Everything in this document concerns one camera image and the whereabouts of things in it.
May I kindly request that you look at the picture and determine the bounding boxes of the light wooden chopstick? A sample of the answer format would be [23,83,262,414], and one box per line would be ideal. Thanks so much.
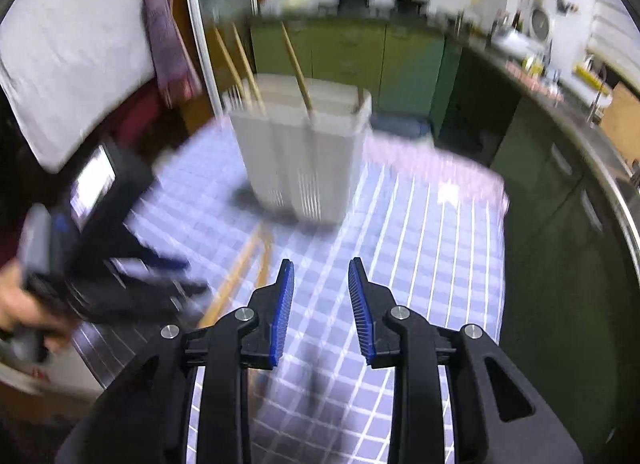
[214,28,252,109]
[198,224,268,328]
[232,24,266,114]

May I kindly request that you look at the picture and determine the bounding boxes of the green kitchen cabinets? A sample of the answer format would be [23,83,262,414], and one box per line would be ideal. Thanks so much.
[248,16,461,134]

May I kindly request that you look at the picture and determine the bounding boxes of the person left hand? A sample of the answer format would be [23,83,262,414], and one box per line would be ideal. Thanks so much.
[0,259,79,351]

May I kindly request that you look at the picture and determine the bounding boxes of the brown chopstick red patterned end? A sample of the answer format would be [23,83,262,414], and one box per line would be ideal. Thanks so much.
[255,229,273,288]

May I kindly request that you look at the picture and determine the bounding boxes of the blue checkered tablecloth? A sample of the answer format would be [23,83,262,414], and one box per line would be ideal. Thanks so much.
[71,128,511,464]

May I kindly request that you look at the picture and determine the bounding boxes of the white slotted utensil holder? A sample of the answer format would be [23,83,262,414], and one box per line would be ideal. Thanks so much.
[229,74,372,226]

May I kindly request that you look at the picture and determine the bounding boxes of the purple hanging cloth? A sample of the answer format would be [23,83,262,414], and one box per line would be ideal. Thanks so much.
[142,0,202,108]

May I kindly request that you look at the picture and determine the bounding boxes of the blue floor bin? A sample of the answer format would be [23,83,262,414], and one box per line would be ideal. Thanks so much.
[370,113,432,140]

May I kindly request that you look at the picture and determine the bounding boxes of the dark wooden chopstick far right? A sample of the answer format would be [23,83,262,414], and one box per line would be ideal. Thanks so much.
[280,22,314,120]

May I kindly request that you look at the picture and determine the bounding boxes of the steel sink faucet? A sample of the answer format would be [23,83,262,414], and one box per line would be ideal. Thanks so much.
[582,54,608,125]

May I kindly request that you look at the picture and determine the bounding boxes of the wooden cutting board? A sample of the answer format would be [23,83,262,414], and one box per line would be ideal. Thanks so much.
[600,83,640,167]

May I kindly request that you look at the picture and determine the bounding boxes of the black wok pot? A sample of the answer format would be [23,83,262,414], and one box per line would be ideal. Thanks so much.
[393,0,431,16]

